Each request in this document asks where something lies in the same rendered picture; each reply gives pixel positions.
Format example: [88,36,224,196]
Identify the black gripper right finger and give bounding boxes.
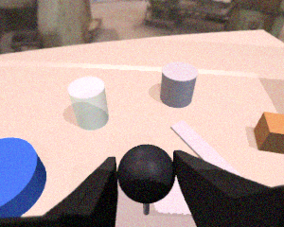
[173,149,284,227]

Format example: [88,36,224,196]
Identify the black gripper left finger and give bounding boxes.
[0,156,118,227]

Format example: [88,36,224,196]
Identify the black round knob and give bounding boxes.
[115,144,197,227]

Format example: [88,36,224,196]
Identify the orange block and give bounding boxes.
[253,112,284,154]

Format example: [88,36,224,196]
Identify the translucent white cylinder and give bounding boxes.
[67,76,109,131]

